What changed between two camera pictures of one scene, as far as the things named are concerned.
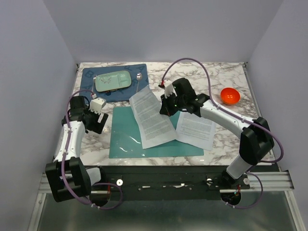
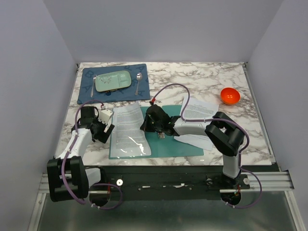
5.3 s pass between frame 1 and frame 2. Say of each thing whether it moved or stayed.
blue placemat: stayed
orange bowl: stayed
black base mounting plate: stayed
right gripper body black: moved
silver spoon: stayed
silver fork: stayed
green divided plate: stayed
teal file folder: moved
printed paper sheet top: moved
